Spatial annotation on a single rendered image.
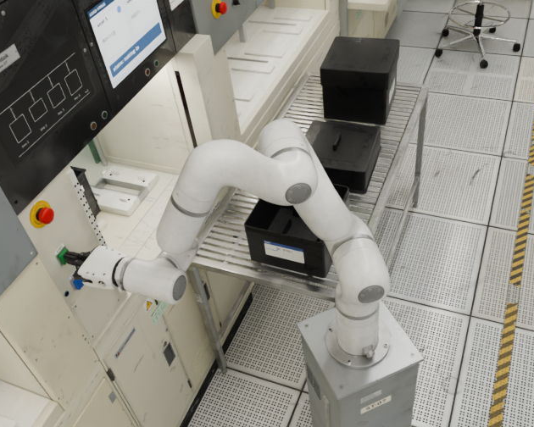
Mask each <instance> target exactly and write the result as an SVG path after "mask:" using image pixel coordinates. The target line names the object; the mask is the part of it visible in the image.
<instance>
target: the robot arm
mask: <svg viewBox="0 0 534 427"><path fill-rule="evenodd" d="M225 186H232V187H235V188H238V189H240V190H243V191H246V192H248V193H250V194H252V195H254V196H256V197H258V198H260V199H263V200H265V201H266V202H271V203H274V204H277V205H282V206H292V205H293V207H294V208H295V209H296V211H297V212H298V214H299V216H300V217H301V219H302V220H303V221H304V223H305V224H306V225H307V226H308V227H309V228H310V229H311V231H312V232H313V233H314V234H315V235H316V236H317V237H318V238H320V239H321V240H322V241H324V243H325V245H326V247H327V249H328V251H329V254H330V255H331V259H332V262H333V264H334V267H335V270H336V272H337V276H338V279H339V282H338V284H337V287H336V291H335V302H336V319H335V320H333V321H332V323H331V324H330V325H329V327H328V329H327V331H326V334H325V344H326V347H327V350H328V352H329V353H330V355H331V356H332V357H333V358H334V359H335V360H336V361H338V362H339V363H340V364H342V365H344V366H347V367H350V368H355V369H364V368H368V367H371V366H374V365H376V364H378V363H379V362H380V361H381V360H382V359H383V358H384V357H385V356H386V355H387V353H388V351H389V348H390V341H391V339H390V334H389V331H388V329H387V327H386V326H385V325H384V324H383V323H382V322H381V321H380V320H379V308H380V300H381V299H383V298H385V297H386V296H387V295H388V293H389V291H390V288H391V281H390V276H389V273H388V270H387V266H386V264H385V262H384V260H383V257H382V255H381V253H380V250H379V248H378V246H377V245H376V243H375V239H374V237H373V235H372V234H371V232H370V230H369V228H368V227H367V225H366V224H365V223H364V222H363V221H362V220H361V219H360V218H359V217H358V216H356V215H355V214H353V213H351V212H350V211H349V210H348V208H347V206H346V205H345V203H344V202H343V200H342V199H341V198H340V196H339V195H338V193H337V191H336V189H335V188H334V186H333V185H332V183H331V181H330V179H329V177H328V176H327V174H326V172H325V170H324V168H323V167H322V165H321V163H320V161H319V159H318V158H317V156H316V154H315V152H314V150H313V148H312V147H311V145H310V143H309V141H308V139H307V138H306V136H305V134H304V133H303V132H302V131H301V129H300V128H299V127H298V126H297V125H296V124H295V123H293V122H292V121H291V120H288V119H277V120H274V121H272V122H270V123H268V124H267V125H266V126H265V127H264V128H263V129H262V130H261V132H260V134H259V152H257V151H255V150H254V149H252V148H251V147H249V146H248V145H246V144H244V143H242V142H239V141H234V140H229V139H220V140H213V141H207V142H205V143H202V144H200V145H199V146H197V147H195V148H194V149H193V150H192V151H191V153H190V154H189V156H188V158H187V159H186V162H185V164H184V166H183V168H182V170H181V173H180V175H179V177H178V180H177V182H176V183H175V187H174V189H173V191H172V193H171V195H170V199H169V201H168V203H167V205H166V208H165V210H164V213H163V215H162V217H161V220H160V221H159V225H158V228H157V231H156V241H157V243H158V245H159V247H160V249H161V250H163V251H162V253H161V254H160V255H159V256H158V257H157V258H155V259H154V260H143V259H140V258H134V257H131V256H128V255H126V254H124V253H122V252H120V251H118V250H115V249H113V248H110V247H105V246H96V247H95V248H94V249H92V251H90V252H81V253H77V252H69V251H66V252H65V254H64V255H63V256H64V259H65V262H66V263H67V264H70V265H74V266H75V267H76V271H75V272H74V274H73V277H74V279H75V280H83V281H82V283H83V284H84V285H86V286H92V287H96V288H102V289H116V288H117V287H119V288H118V290H119V291H128V292H131V293H134V294H137V295H140V296H144V297H149V298H152V299H155V300H158V301H161V302H167V303H169V304H177V303H178V302H179V301H180V300H181V299H182V297H183V296H184V293H185V291H186V285H187V277H186V271H187V269H188V268H189V266H190V265H191V263H192V260H193V259H194V257H195V256H196V253H197V250H198V247H199V243H198V240H197V235H198V233H199V231H200V230H201V228H202V226H203V223H204V221H205V220H206V218H207V217H208V215H209V212H210V210H211V208H212V207H213V205H214V202H215V200H216V198H217V196H218V195H219V193H220V190H221V189H222V188H223V187H225Z"/></svg>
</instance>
